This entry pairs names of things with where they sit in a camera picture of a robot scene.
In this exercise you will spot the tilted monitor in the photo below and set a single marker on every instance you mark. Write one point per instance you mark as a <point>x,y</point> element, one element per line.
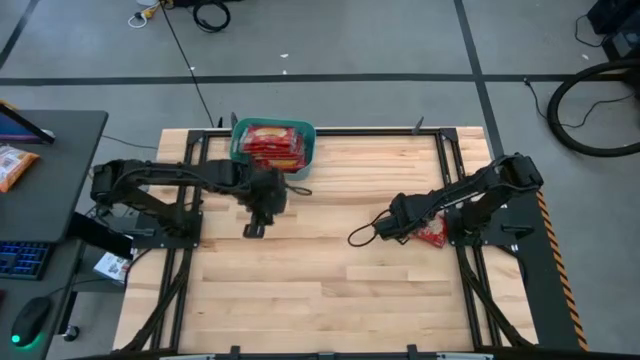
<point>22,127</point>

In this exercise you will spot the orange snack bag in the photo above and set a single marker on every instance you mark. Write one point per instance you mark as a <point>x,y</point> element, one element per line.
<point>15,167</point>

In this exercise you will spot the black caster wheel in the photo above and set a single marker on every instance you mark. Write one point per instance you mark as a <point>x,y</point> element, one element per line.
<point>72,333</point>

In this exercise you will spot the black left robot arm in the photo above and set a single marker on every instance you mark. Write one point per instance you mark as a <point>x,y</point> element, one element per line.
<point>165,175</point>

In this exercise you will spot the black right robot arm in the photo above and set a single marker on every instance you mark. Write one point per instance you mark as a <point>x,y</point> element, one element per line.
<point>480,190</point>

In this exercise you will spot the black hazard striped side panel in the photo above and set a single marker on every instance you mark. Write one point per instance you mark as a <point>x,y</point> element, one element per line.
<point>550,280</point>

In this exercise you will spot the black desk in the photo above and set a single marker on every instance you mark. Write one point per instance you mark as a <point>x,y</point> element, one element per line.
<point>55,175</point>

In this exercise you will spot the black equipment case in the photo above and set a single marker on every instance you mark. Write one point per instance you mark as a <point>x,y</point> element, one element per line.
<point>617,25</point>

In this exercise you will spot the red popcorn bag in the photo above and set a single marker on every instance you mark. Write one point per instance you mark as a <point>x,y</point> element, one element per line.
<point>285,162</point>
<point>434,231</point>

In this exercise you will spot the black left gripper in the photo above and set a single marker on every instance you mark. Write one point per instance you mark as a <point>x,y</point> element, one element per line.
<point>264,192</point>

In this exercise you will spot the small white printed box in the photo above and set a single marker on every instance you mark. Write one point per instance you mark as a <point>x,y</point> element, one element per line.
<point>112,267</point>

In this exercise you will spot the red snack packets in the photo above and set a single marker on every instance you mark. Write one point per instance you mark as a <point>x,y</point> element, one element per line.
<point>270,137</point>

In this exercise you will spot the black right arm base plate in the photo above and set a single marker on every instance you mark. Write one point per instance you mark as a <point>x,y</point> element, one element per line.
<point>505,227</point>

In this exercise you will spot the black computer mouse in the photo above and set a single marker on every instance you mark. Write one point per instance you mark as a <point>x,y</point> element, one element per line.
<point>30,320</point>

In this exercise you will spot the backlit black keyboard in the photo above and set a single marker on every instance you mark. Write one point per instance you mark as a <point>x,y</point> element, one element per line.
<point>22,260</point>

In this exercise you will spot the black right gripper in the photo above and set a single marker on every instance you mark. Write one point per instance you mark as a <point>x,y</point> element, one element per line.
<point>407,212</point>

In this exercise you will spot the black aluminium table frame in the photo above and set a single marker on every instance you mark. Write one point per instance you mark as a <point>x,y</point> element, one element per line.
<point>320,132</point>

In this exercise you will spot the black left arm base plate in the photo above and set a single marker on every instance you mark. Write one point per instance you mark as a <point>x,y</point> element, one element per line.
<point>165,235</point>

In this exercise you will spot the teal plastic basket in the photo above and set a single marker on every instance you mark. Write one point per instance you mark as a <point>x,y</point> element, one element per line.
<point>310,135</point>

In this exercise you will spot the black box under desk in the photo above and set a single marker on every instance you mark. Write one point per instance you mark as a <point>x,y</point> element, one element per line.
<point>100,235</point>

